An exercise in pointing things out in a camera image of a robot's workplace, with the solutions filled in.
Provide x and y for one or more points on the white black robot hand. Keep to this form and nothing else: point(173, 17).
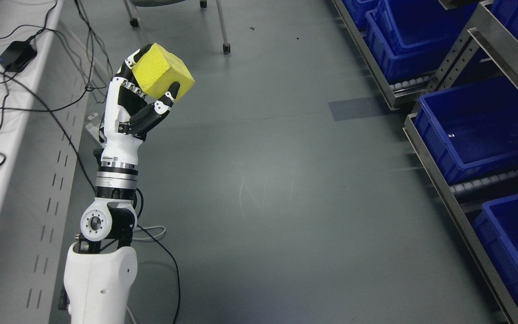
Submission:
point(128, 117)

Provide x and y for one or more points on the yellow foam block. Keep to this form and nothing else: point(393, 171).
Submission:
point(157, 69)

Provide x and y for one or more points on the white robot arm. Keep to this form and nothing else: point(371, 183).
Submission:
point(101, 264)

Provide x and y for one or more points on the metal shelf rack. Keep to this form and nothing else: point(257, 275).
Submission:
point(455, 62)

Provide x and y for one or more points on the large blue bin middle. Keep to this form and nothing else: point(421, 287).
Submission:
point(471, 130)

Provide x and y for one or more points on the chair base with casters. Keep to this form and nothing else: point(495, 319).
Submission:
point(203, 20)

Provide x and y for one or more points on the black power adapter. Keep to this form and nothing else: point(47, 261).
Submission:
point(17, 56)

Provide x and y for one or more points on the blue bin top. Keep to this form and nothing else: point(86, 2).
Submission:
point(408, 38)

